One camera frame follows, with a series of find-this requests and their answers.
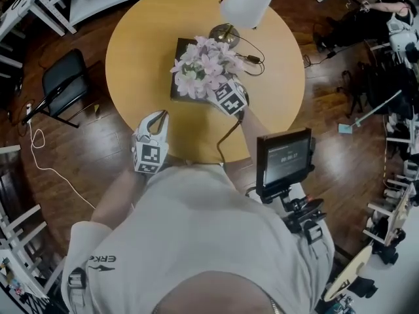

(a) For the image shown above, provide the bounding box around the white shade table lamp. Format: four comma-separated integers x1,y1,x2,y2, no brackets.
208,0,276,50

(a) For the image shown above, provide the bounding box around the black lamp cable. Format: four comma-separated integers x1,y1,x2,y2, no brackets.
232,36,266,77

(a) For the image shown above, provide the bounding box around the artificial pink flower plant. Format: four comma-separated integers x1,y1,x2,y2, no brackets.
169,35,247,100

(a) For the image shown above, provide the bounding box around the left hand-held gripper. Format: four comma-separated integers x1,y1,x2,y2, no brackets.
132,109,170,175

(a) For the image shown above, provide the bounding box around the person's right forearm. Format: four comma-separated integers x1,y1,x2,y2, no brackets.
224,105,273,193

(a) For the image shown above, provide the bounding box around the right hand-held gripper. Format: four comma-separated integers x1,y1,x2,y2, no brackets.
206,78,252,117

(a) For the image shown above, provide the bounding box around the black chair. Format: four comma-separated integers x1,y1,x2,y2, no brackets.
22,48,90,130

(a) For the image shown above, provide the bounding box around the person's head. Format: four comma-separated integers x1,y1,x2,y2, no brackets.
153,269,297,314

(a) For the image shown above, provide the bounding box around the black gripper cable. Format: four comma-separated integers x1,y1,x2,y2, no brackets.
216,109,245,168

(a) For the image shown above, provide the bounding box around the person's white shirt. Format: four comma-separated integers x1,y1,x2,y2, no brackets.
60,163,337,314

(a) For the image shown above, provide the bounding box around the black monitor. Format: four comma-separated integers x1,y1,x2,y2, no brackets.
255,127,316,205

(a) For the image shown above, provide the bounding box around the white metal shelf rack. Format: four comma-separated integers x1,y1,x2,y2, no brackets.
19,0,164,38

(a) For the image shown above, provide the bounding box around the white floor cable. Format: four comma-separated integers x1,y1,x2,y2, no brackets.
25,102,96,209

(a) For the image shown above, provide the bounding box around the light mop handle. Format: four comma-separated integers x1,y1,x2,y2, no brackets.
354,89,403,128

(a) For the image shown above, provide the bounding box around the dark square tray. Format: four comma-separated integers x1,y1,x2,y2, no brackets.
170,37,232,103

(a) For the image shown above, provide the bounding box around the person's left forearm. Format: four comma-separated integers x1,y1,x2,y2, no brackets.
89,167,149,229

